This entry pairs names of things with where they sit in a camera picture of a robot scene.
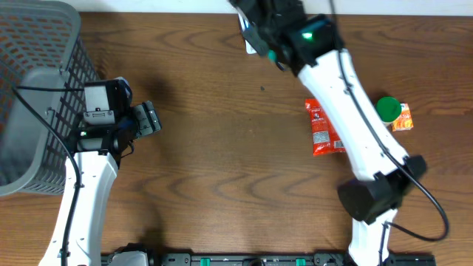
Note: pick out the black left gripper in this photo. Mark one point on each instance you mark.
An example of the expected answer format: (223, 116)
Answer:
(148, 118)

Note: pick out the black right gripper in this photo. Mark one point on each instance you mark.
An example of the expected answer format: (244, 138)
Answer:
(262, 48)

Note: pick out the red snack bag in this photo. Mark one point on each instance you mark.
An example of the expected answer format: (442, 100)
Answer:
(325, 137)

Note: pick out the green lid jar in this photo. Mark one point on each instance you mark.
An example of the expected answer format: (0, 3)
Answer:
(388, 109)

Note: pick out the small orange carton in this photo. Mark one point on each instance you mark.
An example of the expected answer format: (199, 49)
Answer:
(404, 121)

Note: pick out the green 3M wipes pack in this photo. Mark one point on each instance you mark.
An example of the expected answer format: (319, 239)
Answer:
(272, 56)

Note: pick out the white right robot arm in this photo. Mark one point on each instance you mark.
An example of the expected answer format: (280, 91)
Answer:
(384, 173)

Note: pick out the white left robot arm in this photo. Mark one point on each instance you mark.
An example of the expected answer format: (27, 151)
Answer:
(95, 147)

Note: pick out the white barcode scanner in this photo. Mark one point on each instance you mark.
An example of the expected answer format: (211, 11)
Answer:
(248, 33)

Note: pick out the grey plastic mesh basket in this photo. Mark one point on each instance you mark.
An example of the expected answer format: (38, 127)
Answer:
(44, 66)

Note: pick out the black mounting rail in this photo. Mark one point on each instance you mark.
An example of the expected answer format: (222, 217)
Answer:
(186, 259)

